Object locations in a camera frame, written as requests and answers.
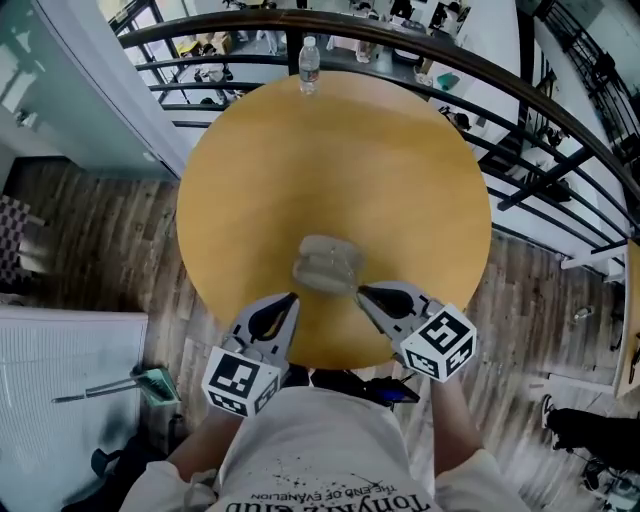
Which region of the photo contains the round wooden table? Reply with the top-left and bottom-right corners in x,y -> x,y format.
117,8 -> 640,256

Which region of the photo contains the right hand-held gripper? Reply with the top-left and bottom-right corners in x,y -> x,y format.
354,280 -> 477,384

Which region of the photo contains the person's right forearm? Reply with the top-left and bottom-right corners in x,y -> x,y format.
429,382 -> 479,476

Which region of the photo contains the frosted glass door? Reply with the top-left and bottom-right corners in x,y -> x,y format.
0,0 -> 181,179

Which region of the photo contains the green dustpan with grey handle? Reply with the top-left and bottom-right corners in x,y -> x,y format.
51,366 -> 182,405

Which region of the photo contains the black office chair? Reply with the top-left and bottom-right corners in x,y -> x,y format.
62,434 -> 171,512

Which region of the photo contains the person's left forearm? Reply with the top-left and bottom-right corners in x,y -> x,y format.
167,412 -> 246,484

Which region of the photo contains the checkered stool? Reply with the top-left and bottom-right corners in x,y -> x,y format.
0,194 -> 49,274

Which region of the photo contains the clear plastic water bottle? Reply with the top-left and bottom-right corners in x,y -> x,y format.
298,35 -> 321,96

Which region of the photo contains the black metal balcony railing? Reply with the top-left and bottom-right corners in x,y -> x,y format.
534,0 -> 640,161

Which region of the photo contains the person's white printed t-shirt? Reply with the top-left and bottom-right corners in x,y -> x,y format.
119,385 -> 531,512

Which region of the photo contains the white slatted cabinet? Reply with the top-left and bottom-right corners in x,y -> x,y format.
0,305 -> 150,512

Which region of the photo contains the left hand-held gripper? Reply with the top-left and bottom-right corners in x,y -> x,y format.
201,292 -> 301,417

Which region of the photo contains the black device with blue trim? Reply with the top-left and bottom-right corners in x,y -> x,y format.
309,367 -> 422,407

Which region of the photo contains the wooden desk with white frame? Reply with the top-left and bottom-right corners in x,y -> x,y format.
559,239 -> 640,399

